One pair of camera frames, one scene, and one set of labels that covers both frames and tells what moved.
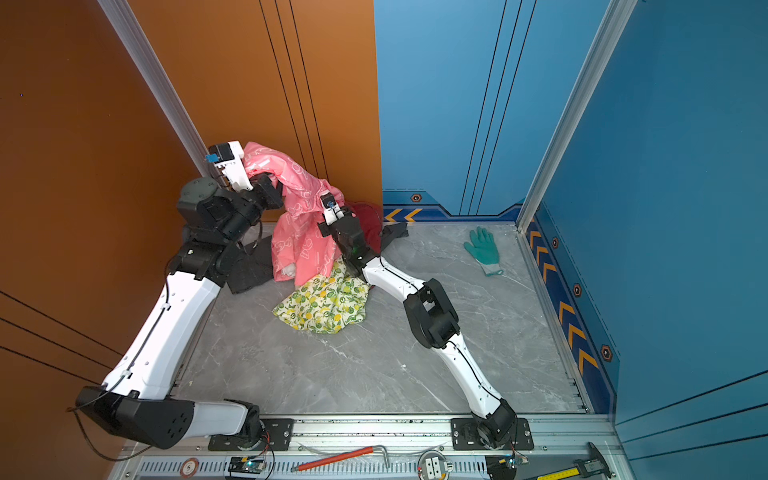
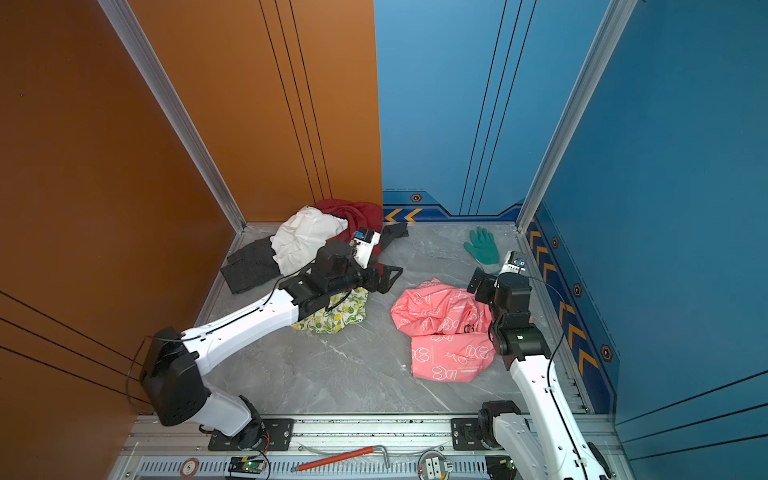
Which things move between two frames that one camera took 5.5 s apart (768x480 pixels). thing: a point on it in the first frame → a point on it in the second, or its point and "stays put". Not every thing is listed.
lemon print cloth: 326,303 stays put
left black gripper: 268,195 → 376,285
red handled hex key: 341,458 stays put
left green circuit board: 246,465 stays put
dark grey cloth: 252,266 stays put
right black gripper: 325,230 → 488,283
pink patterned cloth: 301,251 → 449,330
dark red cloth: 370,223 stays put
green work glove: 485,251 stays put
